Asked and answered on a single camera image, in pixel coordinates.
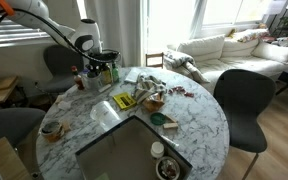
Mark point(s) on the yellow card packet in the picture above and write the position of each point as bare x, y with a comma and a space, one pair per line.
124, 100

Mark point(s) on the folded grey blanket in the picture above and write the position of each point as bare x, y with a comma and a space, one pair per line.
184, 64

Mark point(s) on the clear plastic piece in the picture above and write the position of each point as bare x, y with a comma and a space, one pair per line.
64, 105

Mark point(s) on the hot sauce bottle red cap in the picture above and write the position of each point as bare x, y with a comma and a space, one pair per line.
77, 78

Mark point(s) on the red candy pieces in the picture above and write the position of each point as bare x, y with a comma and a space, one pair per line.
180, 90

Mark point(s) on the green bottle red cap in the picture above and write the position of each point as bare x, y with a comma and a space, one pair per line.
115, 73

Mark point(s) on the glass jar with brown contents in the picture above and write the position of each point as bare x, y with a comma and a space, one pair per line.
52, 131

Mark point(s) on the brown bottle yellow lid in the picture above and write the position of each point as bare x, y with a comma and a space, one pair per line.
106, 71

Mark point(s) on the grey chair front left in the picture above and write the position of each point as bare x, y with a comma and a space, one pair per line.
17, 123

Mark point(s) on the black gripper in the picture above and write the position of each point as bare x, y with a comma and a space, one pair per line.
95, 68

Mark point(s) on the clear plastic measuring cup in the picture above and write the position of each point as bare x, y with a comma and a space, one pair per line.
105, 115

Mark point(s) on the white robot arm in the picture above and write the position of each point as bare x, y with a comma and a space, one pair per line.
84, 40

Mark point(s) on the striped cloth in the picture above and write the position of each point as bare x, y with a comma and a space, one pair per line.
148, 85

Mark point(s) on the white sofa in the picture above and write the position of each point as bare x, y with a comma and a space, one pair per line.
215, 54

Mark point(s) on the white paper sheet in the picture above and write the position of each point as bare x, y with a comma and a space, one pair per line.
132, 76

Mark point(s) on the small wooden chair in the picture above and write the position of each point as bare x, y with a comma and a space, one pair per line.
154, 60

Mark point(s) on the wooden blocks by lid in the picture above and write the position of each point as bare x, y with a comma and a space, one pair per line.
170, 123

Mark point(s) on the bowl with dark contents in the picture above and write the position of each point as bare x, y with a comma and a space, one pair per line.
167, 168

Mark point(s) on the brown paper bag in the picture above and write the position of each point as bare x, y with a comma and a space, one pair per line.
154, 102

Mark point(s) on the dark grey dining chair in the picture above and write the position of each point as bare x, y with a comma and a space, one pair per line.
243, 95

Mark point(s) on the grey chair by window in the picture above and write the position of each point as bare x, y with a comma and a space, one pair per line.
59, 61

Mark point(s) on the green round lid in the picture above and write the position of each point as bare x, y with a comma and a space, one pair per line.
157, 118

